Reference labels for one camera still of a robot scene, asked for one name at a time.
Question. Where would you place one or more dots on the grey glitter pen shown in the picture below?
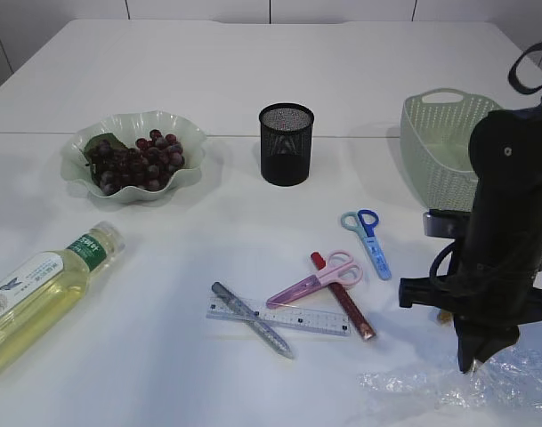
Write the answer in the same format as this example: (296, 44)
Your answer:
(245, 314)

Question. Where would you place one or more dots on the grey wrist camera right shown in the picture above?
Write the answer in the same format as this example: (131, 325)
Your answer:
(450, 224)

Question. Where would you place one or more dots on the pink scissors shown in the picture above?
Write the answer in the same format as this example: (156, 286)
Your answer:
(317, 280)

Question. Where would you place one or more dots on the clear plastic sheet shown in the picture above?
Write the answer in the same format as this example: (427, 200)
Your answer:
(510, 380)

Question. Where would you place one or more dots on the purple grape bunch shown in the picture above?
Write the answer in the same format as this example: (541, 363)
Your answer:
(149, 164)

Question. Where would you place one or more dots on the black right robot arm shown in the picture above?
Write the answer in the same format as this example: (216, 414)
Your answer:
(505, 151)

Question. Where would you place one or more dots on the clear plastic ruler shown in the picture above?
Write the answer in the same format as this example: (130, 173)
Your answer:
(292, 317)

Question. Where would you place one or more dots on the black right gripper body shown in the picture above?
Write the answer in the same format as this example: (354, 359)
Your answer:
(488, 276)

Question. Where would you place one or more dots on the red glitter pen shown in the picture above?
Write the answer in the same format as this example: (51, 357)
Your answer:
(362, 326)

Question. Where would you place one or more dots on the black mesh pen holder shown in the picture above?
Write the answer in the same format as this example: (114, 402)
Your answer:
(285, 151)

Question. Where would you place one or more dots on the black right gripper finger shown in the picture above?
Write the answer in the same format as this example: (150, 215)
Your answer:
(479, 342)

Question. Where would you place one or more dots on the blue scissors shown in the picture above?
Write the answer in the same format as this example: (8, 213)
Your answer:
(363, 224)

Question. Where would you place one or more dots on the green woven plastic basket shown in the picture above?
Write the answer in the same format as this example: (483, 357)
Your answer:
(435, 130)

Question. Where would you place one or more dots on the green tea bottle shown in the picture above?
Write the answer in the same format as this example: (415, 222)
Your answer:
(45, 288)

